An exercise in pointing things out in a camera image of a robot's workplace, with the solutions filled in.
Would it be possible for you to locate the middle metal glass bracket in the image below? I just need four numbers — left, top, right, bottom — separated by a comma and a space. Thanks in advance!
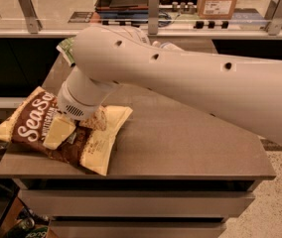
148, 0, 159, 35

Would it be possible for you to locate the upper grey drawer front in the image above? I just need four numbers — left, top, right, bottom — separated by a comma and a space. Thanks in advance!
19, 190, 254, 217

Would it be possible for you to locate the cardboard box with label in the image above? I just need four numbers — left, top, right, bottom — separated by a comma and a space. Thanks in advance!
197, 0, 237, 19

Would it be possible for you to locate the grey drawer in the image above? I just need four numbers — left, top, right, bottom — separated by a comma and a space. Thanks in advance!
50, 221, 226, 238
19, 190, 254, 217

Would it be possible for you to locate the left metal glass bracket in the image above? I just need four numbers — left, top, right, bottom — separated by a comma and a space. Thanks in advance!
18, 0, 43, 34

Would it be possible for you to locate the right metal glass bracket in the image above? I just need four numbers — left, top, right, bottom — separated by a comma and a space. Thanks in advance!
265, 0, 282, 36

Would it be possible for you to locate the green package under table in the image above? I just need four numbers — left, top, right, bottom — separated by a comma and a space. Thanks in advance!
2, 217, 49, 238

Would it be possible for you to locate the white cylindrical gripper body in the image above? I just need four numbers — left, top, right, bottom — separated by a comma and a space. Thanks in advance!
58, 66, 120, 121

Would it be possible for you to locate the brown sea salt chip bag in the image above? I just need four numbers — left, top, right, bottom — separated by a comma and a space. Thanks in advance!
0, 87, 132, 176

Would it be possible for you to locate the green chip bag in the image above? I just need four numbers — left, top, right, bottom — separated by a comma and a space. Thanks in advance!
57, 38, 75, 66

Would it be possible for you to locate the lower grey drawer front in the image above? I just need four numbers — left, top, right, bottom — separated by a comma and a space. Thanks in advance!
50, 221, 226, 238

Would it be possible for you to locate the metal glass bracket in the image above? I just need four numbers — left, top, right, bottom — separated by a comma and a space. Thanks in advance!
18, 0, 43, 34
265, 0, 282, 36
148, 0, 159, 35

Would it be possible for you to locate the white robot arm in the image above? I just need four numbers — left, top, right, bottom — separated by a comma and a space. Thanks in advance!
58, 24, 282, 146

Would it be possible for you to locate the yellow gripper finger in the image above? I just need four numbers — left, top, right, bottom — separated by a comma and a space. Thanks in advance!
43, 113, 75, 150

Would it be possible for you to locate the clear plastic water bottle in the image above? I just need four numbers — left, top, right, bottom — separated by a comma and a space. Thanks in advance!
152, 41, 181, 51

